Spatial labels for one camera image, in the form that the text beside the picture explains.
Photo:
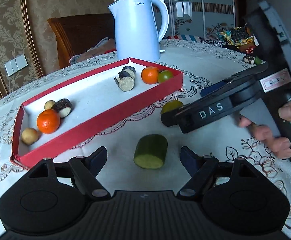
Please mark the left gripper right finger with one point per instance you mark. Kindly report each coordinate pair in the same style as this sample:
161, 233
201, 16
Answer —
202, 171

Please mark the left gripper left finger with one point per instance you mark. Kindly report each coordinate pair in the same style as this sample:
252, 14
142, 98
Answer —
85, 171

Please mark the green cucumber piece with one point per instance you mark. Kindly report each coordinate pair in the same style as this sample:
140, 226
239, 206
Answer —
151, 151

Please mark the orange mandarin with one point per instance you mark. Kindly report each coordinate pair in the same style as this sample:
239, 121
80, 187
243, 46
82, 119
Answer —
48, 121
149, 75

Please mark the green cherry tomato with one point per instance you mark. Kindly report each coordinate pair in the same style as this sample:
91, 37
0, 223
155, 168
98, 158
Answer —
164, 76

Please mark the person right hand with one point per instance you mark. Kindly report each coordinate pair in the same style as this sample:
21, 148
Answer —
279, 146

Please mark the red shallow cardboard tray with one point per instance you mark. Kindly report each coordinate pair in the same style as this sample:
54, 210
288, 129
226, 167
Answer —
98, 104

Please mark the sliding door wardrobe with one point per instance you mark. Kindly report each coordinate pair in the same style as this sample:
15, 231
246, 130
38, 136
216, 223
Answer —
201, 18

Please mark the pink patterned pillow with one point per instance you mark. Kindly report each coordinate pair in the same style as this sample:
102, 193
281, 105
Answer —
102, 47

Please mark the white electric kettle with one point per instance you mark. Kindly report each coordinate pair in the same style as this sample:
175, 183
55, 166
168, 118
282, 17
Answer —
139, 27

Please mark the white wall switch panel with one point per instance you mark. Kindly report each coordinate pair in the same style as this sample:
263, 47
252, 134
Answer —
16, 64

